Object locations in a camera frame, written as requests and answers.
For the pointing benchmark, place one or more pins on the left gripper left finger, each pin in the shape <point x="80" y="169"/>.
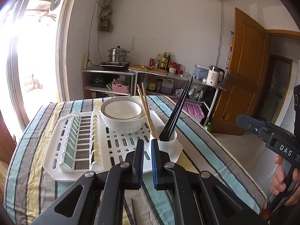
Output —
<point x="97" y="198"/>

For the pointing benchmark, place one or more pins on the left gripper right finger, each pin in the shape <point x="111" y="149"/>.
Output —
<point x="198" y="198"/>

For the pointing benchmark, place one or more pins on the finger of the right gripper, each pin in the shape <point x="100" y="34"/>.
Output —
<point x="253" y="125"/>

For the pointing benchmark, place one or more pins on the metal kitchen shelf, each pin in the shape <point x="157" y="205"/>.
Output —
<point x="97" y="82"/>

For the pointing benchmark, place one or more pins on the person's right hand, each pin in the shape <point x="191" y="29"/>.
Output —
<point x="278" y="185"/>

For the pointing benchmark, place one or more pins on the wooden door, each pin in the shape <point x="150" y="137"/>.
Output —
<point x="245" y="76"/>

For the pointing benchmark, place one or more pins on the green glass bottle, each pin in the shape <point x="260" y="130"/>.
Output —
<point x="208" y="127"/>

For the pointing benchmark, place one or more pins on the white utensil cup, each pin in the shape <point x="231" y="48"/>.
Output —
<point x="171" y="146"/>

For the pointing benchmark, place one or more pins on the pink lidded storage box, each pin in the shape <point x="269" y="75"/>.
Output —
<point x="194" y="110"/>

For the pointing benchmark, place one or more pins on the white electric kettle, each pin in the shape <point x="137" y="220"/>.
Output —
<point x="215" y="75"/>

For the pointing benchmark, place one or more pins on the white plastic dish rack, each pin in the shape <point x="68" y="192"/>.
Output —
<point x="81" y="142"/>

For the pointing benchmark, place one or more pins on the black chopsticks bundle in cup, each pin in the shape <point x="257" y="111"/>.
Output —
<point x="167" y="131"/>

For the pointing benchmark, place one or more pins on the translucent plastic container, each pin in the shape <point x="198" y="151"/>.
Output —
<point x="200" y="72"/>

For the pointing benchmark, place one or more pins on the white ceramic bowl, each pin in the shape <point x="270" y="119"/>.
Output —
<point x="124" y="115"/>

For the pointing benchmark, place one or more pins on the plastic jug on shelf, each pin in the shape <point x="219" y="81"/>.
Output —
<point x="167" y="86"/>

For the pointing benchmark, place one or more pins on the dark sauce bottle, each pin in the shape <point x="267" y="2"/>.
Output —
<point x="168" y="61"/>

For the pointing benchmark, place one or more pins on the wooden cutting board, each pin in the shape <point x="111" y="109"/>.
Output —
<point x="147" y="69"/>

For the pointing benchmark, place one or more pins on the wooden chopstick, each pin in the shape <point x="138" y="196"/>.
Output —
<point x="141" y="98"/>
<point x="149" y="118"/>

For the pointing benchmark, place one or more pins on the pink plastic basket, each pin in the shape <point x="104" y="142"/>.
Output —
<point x="119" y="88"/>

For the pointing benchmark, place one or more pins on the black induction cooker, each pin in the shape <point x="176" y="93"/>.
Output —
<point x="115" y="65"/>

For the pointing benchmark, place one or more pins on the stainless steel steamer pot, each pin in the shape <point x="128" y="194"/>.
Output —
<point x="118" y="54"/>

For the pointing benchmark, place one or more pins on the sliding window frame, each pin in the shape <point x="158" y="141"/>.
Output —
<point x="28" y="59"/>

